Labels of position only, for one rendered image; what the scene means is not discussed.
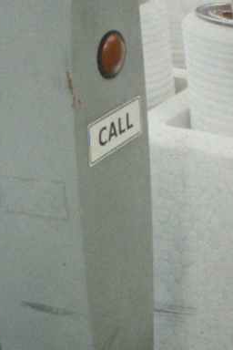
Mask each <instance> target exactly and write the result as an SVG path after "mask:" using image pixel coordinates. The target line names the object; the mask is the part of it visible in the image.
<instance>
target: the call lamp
mask: <svg viewBox="0 0 233 350"><path fill-rule="evenodd" d="M125 53H126V50H125V45H124V42H123V40H122V38H121V36H119V35H115V34H113V35H112V36H110V37H108V38H107V40H106V42H105V44H104V47H103V50H102V65H103V68H104V70H105V71H106V73H107V74H108V75H110V76H113V75H115V73H117V71H118V70H119V69H120V68H121V66H122V64H123V63H124V59H125Z"/></svg>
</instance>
